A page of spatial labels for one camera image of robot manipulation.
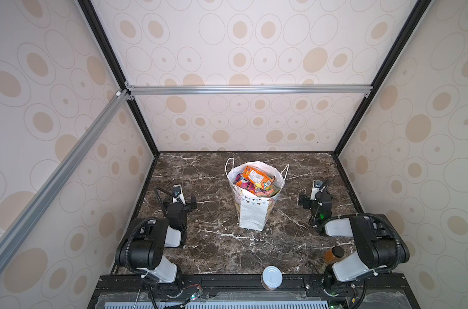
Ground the white paper bag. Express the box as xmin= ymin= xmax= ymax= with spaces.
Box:
xmin=225 ymin=157 xmax=289 ymax=231

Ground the orange snack packet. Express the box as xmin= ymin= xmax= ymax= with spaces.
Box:
xmin=242 ymin=166 xmax=275 ymax=191

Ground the pink Fox's candy packet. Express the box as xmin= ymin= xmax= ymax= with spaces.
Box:
xmin=235 ymin=174 xmax=281 ymax=198

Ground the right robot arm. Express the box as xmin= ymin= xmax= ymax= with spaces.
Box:
xmin=298 ymin=188 xmax=410 ymax=290

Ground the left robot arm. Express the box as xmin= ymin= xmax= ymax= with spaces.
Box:
xmin=115 ymin=185 xmax=197 ymax=291

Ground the brown bottle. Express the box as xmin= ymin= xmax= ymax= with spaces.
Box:
xmin=323 ymin=246 xmax=345 ymax=265

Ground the white round cap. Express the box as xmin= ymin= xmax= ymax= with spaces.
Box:
xmin=261 ymin=266 xmax=283 ymax=290

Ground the horizontal aluminium bar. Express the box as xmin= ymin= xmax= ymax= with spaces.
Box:
xmin=128 ymin=84 xmax=373 ymax=96

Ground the diagonal aluminium bar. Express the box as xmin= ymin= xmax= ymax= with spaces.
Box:
xmin=0 ymin=89 xmax=130 ymax=275

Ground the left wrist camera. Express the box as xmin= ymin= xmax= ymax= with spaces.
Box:
xmin=172 ymin=185 xmax=186 ymax=206

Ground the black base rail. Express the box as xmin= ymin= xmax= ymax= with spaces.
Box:
xmin=88 ymin=274 xmax=420 ymax=308

